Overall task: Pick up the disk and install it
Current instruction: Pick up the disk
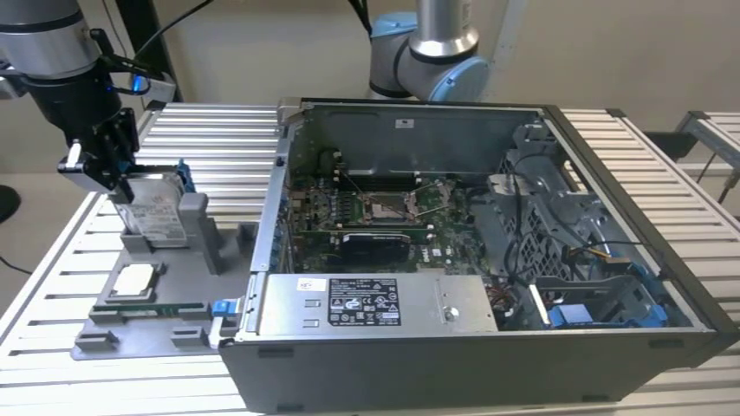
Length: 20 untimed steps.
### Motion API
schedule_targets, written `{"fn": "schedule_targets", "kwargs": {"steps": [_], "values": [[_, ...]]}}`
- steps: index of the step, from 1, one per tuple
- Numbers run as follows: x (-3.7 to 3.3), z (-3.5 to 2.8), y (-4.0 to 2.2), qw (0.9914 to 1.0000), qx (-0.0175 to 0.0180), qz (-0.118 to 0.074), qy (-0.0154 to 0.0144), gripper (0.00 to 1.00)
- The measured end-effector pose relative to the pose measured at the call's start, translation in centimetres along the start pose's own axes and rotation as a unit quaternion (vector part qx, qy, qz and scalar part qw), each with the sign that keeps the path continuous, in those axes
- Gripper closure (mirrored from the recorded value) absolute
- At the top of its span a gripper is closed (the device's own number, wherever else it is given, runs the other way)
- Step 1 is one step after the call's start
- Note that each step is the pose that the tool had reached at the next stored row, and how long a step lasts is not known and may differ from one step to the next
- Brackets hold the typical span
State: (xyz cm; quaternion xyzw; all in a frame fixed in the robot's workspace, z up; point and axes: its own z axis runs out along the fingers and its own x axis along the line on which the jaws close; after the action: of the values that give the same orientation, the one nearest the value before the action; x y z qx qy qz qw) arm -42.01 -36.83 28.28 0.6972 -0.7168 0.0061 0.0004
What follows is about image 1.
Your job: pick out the green motherboard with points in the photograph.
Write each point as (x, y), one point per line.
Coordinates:
(451, 247)

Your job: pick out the grey metal disk bay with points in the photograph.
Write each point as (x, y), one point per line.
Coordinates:
(520, 242)

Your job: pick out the CPU socket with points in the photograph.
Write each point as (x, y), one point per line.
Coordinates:
(384, 210)

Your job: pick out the open dark grey PC case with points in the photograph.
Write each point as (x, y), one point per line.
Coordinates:
(404, 372)

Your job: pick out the black graphics card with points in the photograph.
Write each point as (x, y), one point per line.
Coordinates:
(376, 249)

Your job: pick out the white sticker in case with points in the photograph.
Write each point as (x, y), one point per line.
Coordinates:
(404, 124)

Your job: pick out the black upright post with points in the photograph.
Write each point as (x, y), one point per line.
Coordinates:
(159, 78)

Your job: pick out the grey parts rack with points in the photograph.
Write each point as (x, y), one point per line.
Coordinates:
(186, 281)

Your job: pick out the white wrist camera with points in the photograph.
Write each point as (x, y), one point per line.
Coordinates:
(159, 89)

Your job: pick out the silver CPU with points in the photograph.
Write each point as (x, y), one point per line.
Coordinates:
(134, 279)

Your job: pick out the hard disk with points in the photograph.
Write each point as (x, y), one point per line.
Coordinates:
(154, 212)
(570, 314)

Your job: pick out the black round base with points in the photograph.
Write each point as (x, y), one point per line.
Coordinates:
(7, 203)

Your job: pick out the silver power supply unit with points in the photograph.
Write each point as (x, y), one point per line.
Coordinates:
(290, 303)

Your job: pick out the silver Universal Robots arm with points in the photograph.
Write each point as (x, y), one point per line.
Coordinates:
(446, 43)

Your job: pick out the green RAM stick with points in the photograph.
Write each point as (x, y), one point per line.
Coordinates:
(168, 309)

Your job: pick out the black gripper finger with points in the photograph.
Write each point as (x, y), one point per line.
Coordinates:
(130, 134)
(104, 171)

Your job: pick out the blue case latch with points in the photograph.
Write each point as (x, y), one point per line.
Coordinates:
(223, 308)

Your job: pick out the thin metal locking lever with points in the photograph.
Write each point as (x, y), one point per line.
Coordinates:
(354, 183)
(434, 209)

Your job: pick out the aluminium slat side table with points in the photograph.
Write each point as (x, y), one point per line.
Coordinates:
(714, 130)

